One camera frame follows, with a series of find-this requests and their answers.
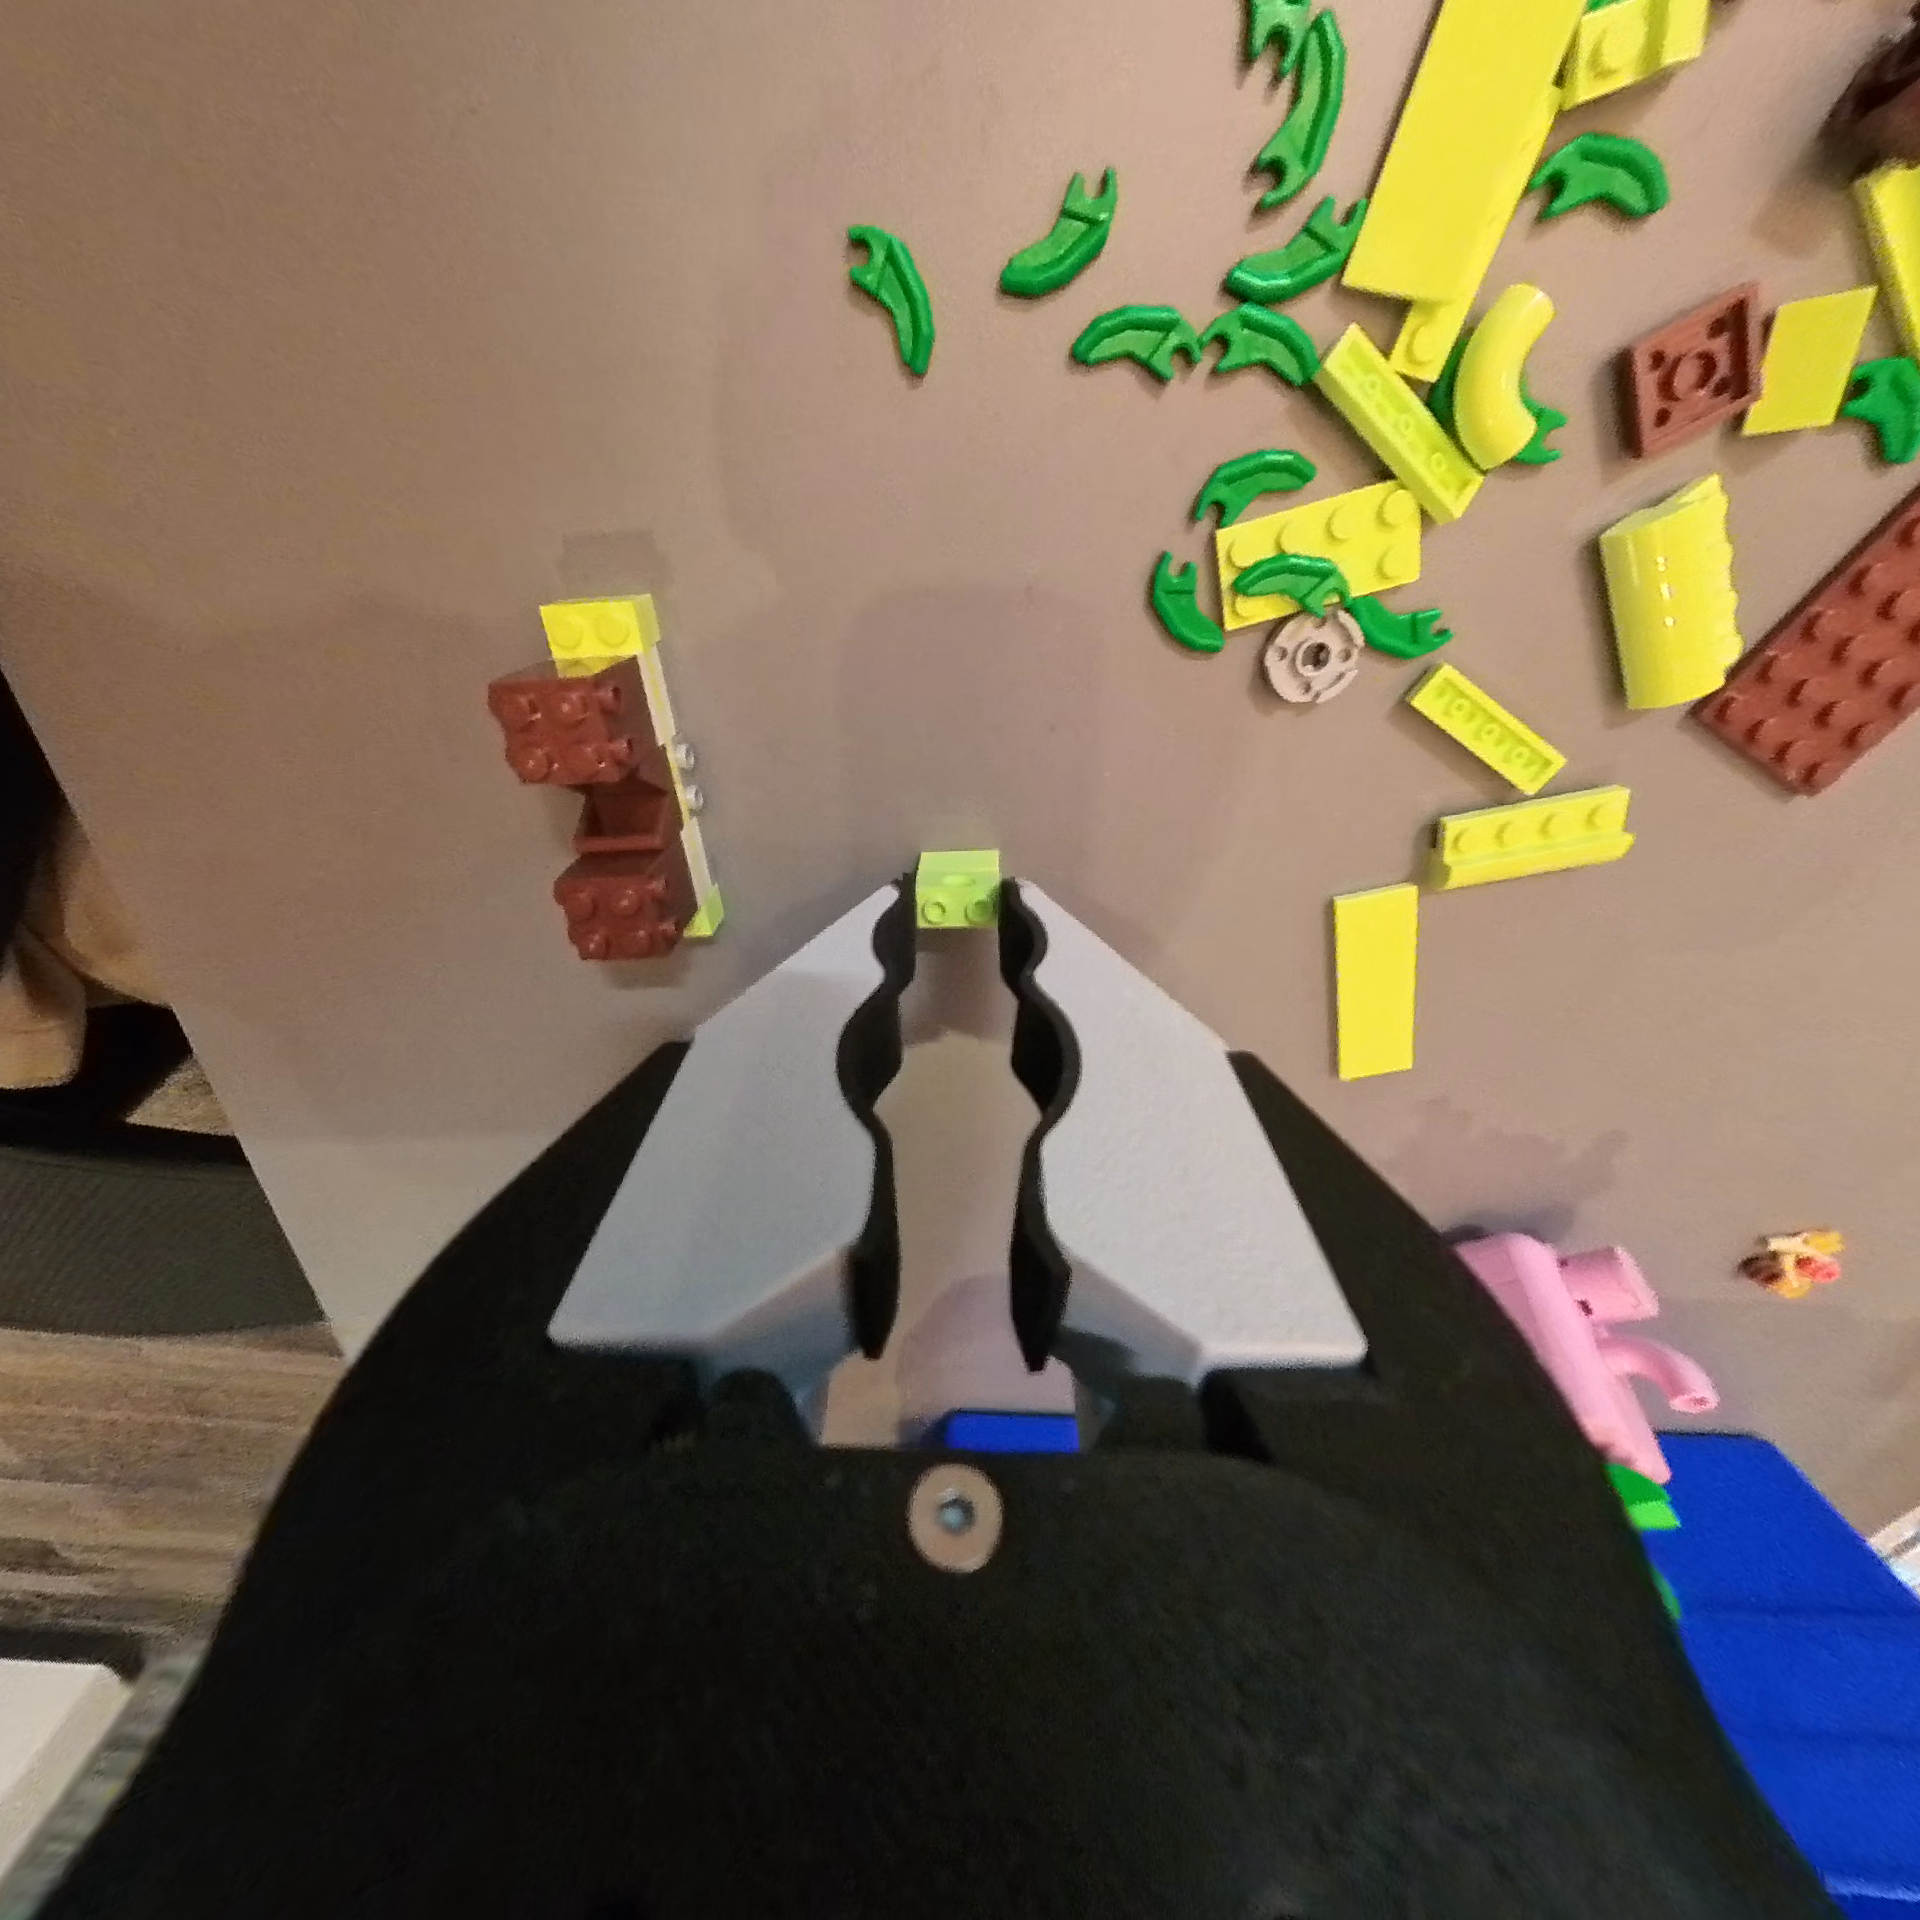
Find lime narrow studded plate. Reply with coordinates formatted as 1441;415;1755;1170
1403;664;1568;799
1314;322;1489;522

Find short lime flat tile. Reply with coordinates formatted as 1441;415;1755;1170
1334;882;1422;1085

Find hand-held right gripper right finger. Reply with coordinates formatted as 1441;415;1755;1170
1002;882;1370;1419

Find long lime flat tile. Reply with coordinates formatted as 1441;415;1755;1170
1339;0;1590;305

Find grey round plate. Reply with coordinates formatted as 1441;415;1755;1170
1259;603;1370;706

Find brown and lime brick assembly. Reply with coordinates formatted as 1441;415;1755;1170
487;592;727;966

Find small orange flower pieces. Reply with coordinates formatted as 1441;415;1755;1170
1739;1227;1848;1302

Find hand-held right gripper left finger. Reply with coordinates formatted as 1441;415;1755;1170
547;882;921;1426

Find person's leg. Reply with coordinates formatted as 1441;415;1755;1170
0;832;167;1088

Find lime wide studded plate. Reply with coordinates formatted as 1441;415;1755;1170
1212;480;1424;634

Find lime smooth slope brick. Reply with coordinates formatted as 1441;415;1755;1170
1739;285;1881;439

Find small brown square plate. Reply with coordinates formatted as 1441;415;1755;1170
1617;282;1767;462

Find lime elbow brick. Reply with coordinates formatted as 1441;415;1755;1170
1448;282;1561;472

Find pile of assorted toy bricks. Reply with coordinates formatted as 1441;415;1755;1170
1388;0;1920;386

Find pink toy pot with plant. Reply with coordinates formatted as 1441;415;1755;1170
1448;1230;1724;1631

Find lime curved slope brick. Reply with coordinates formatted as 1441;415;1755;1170
1596;475;1747;714

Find large brown studded plate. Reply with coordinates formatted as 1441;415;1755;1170
1692;483;1920;799

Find blue plastic bin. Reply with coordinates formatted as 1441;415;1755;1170
945;1409;1920;1920

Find scattered green leaf pieces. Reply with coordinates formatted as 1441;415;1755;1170
843;0;1920;656

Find black office chair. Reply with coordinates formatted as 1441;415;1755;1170
0;1080;330;1341

